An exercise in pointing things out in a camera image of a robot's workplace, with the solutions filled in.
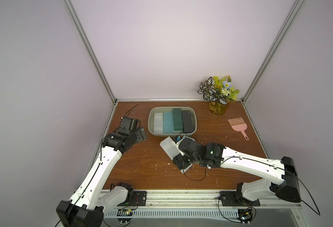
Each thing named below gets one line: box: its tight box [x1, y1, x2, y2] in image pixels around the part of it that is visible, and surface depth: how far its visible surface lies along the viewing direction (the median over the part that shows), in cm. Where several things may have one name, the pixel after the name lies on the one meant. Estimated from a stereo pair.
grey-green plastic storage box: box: [147, 105, 198, 137], surface depth 105 cm
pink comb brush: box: [227, 117, 250, 141], surface depth 106 cm
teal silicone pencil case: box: [163, 111, 174, 134], surface depth 105 cm
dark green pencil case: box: [172, 107, 184, 134], surface depth 104 cm
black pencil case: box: [181, 110, 195, 133], surface depth 103 cm
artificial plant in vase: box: [197, 75, 240, 116], surface depth 96 cm
